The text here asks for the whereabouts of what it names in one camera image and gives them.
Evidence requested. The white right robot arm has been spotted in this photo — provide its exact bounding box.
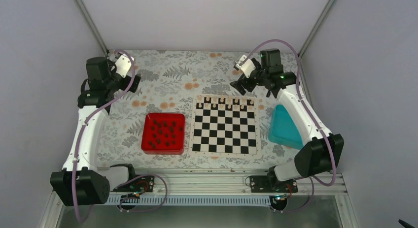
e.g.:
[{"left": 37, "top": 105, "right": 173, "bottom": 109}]
[{"left": 230, "top": 49, "right": 344, "bottom": 192}]

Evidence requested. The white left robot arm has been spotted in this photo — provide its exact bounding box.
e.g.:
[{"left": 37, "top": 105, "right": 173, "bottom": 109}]
[{"left": 50, "top": 54, "right": 141, "bottom": 206}]

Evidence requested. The light wooden chess pieces row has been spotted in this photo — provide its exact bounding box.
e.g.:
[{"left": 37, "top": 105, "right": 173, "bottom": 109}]
[{"left": 194, "top": 95, "right": 257, "bottom": 112}]

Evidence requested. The teal plastic tray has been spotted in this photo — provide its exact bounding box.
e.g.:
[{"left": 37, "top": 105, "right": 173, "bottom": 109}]
[{"left": 268, "top": 105, "right": 304, "bottom": 150}]

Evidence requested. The black and white chessboard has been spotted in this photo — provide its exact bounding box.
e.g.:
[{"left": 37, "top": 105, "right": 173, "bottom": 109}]
[{"left": 189, "top": 97, "right": 262, "bottom": 160}]

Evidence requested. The red plastic tray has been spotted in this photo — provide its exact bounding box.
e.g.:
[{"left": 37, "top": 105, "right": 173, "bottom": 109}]
[{"left": 141, "top": 112, "right": 185, "bottom": 155}]

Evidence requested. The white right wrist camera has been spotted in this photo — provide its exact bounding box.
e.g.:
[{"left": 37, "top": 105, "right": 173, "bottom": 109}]
[{"left": 234, "top": 55, "right": 256, "bottom": 78}]

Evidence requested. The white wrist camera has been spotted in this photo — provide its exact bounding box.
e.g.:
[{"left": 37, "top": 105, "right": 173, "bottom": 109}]
[
  {"left": 234, "top": 55, "right": 256, "bottom": 78},
  {"left": 115, "top": 54, "right": 132, "bottom": 78}
]

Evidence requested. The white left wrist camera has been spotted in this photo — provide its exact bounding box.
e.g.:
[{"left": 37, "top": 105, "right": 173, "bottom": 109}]
[{"left": 115, "top": 54, "right": 132, "bottom": 78}]

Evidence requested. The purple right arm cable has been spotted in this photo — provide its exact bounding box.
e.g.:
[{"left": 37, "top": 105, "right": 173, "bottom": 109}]
[{"left": 245, "top": 39, "right": 337, "bottom": 187}]

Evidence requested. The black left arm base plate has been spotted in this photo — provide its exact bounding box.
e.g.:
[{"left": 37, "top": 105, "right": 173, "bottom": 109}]
[{"left": 113, "top": 175, "right": 155, "bottom": 193}]

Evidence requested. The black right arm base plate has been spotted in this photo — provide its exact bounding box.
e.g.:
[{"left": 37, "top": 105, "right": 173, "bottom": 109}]
[{"left": 244, "top": 175, "right": 298, "bottom": 193}]

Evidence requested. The aluminium mounting rail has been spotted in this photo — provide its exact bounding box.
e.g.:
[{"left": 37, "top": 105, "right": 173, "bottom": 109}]
[{"left": 98, "top": 171, "right": 347, "bottom": 209}]

